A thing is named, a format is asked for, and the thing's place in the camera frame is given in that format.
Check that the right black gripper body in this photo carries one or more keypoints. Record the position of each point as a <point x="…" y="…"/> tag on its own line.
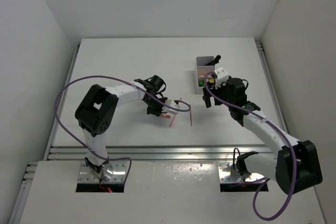
<point x="221" y="92"/>

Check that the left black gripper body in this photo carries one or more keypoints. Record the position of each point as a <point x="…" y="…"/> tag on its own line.
<point x="154" y="105"/>

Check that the green bottle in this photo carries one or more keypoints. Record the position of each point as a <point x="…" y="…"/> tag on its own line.
<point x="201" y="83"/>

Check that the pink lip pencil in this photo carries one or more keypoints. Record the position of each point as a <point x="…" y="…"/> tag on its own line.
<point x="167" y="116"/>

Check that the gourd-shaped beige sponge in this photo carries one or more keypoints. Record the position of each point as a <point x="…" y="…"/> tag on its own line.
<point x="203" y="74"/>

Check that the white organizer box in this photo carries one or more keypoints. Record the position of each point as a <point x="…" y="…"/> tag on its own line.
<point x="203" y="65"/>

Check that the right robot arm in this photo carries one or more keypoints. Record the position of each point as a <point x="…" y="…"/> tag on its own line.
<point x="295" y="165"/>

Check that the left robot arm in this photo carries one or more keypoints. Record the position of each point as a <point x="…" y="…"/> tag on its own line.
<point x="95" y="113"/>

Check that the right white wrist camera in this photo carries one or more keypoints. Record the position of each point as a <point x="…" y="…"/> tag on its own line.
<point x="221" y="76"/>

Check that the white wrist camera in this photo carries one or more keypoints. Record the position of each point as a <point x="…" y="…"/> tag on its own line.
<point x="171" y="107"/>
<point x="221" y="76"/>

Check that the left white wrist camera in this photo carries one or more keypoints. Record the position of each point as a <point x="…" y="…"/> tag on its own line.
<point x="171" y="107"/>

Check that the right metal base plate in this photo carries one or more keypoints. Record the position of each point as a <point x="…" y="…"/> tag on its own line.
<point x="227" y="175"/>

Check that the metal base plate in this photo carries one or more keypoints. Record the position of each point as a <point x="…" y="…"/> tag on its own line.
<point x="227" y="175"/>
<point x="112" y="173"/>

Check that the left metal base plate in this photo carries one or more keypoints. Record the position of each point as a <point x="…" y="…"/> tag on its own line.
<point x="112" y="173"/>

